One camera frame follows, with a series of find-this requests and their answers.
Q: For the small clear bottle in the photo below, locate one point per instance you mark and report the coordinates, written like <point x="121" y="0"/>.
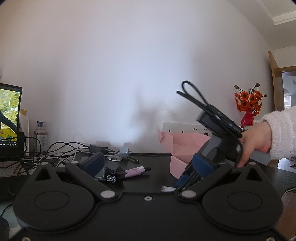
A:
<point x="40" y="138"/>

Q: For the grey blue charger plug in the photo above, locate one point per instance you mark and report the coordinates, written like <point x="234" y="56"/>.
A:
<point x="124" y="152"/>

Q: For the wooden door frame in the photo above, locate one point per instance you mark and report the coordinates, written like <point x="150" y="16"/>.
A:
<point x="277" y="74"/>

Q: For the person right hand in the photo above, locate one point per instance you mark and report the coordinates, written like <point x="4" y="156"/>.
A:
<point x="256" y="138"/>

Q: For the pink cosmetic tube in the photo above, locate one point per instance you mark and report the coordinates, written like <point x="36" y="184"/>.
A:
<point x="136" y="171"/>

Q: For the white carton with yellow cap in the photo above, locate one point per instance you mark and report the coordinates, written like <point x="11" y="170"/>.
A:
<point x="25" y="124"/>

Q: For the open laptop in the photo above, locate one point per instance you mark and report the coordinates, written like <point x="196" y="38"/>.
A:
<point x="11" y="141"/>

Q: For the round metal ring stand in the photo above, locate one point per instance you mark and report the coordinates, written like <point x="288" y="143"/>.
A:
<point x="114" y="158"/>

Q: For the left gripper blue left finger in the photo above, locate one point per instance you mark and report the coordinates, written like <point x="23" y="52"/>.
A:
<point x="96" y="188"/>

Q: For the pink cardboard box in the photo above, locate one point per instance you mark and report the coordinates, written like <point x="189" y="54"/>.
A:
<point x="182" y="147"/>

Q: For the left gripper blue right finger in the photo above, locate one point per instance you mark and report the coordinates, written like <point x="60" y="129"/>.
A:
<point x="200" y="176"/>

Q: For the clear plastic bag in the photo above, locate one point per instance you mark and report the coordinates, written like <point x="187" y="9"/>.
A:
<point x="167" y="189"/>

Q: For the black bow hair clip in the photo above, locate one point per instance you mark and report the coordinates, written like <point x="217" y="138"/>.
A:
<point x="114" y="176"/>

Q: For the white wall socket panel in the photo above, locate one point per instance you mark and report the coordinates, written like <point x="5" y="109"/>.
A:
<point x="184" y="128"/>

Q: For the white fleece sleeve forearm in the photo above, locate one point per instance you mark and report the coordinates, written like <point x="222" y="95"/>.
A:
<point x="282" y="125"/>

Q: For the black power adapter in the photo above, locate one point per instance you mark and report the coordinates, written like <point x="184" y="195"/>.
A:
<point x="95" y="149"/>

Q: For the red vase orange flowers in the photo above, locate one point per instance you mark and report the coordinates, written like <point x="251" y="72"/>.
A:
<point x="249" y="102"/>

